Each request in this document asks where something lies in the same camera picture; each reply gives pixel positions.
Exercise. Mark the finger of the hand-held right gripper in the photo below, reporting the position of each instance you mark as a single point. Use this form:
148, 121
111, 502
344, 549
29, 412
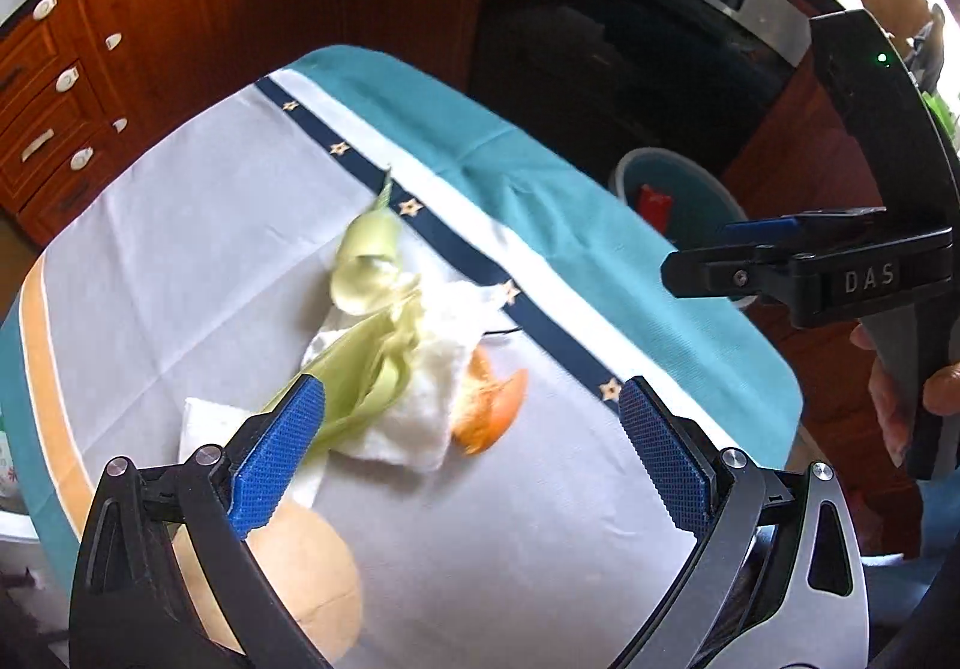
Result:
720, 271
757, 228

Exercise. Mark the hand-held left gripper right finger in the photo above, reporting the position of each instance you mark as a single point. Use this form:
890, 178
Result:
664, 459

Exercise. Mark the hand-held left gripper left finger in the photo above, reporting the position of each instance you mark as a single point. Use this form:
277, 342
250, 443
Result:
281, 459

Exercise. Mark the teal round bin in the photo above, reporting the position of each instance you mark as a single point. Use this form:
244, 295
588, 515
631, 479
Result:
697, 196

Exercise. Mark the red chip packet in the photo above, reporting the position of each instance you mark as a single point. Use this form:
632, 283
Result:
654, 208

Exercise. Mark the pale green corn husk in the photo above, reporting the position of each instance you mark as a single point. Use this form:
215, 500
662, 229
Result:
367, 354

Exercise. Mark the orange peel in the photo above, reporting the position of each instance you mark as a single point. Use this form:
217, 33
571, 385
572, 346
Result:
495, 414

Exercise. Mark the person's right hand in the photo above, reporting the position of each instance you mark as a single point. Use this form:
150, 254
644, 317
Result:
885, 406

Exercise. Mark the plain wooden cabinet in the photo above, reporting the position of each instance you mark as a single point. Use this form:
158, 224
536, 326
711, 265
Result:
795, 129

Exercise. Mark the black built-in oven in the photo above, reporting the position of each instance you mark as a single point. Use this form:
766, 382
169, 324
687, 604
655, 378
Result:
615, 54

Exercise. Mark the striped teal white tablecloth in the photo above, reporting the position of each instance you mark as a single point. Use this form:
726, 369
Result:
225, 226

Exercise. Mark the person's jeans leg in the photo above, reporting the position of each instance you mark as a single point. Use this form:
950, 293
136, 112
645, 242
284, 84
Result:
934, 519

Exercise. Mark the wooden cabinet with drawers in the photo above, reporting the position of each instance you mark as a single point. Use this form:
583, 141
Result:
225, 1

